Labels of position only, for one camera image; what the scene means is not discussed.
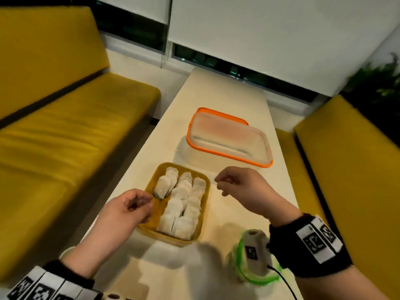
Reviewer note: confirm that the person's left forearm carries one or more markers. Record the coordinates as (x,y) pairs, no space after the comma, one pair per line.
(90,253)

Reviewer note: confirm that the black right wrist marker band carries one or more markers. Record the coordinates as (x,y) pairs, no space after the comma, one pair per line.
(287,246)

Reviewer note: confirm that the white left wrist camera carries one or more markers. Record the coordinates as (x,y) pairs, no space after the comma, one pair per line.
(115,297)

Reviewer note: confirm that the person's right hand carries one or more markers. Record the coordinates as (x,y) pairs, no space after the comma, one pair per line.
(250,190)

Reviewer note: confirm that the person's left hand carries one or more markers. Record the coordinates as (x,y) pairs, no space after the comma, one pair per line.
(122,215)

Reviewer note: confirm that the green artificial plants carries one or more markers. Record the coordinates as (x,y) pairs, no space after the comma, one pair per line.
(375,93)

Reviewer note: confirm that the yellow bench seat cushion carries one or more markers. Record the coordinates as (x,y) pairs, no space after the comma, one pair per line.
(62,153)
(297,171)

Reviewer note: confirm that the group of white tea bags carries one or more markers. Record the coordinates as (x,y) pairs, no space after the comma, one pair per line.
(181,209)

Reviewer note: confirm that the white roller blind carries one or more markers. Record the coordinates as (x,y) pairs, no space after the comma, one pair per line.
(137,6)
(281,34)
(387,46)

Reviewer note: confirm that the translucent yellow tray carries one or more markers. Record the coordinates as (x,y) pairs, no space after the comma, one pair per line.
(150,228)

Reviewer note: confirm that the person's right forearm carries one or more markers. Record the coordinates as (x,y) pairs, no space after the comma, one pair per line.
(337,285)

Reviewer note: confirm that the clear container orange rim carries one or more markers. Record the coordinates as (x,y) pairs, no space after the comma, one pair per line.
(193,159)

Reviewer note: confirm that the black wrist marker band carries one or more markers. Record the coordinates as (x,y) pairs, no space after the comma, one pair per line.
(287,246)
(50,284)

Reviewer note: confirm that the clear plastic bag green zip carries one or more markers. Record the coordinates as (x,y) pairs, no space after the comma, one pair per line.
(240,265)

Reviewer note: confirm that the dark window pane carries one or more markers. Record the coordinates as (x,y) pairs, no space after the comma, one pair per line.
(243,73)
(131,28)

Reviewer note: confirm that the orange container lid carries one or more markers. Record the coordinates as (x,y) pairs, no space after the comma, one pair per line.
(218,113)

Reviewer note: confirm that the black left wrist marker band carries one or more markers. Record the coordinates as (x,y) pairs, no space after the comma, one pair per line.
(50,284)

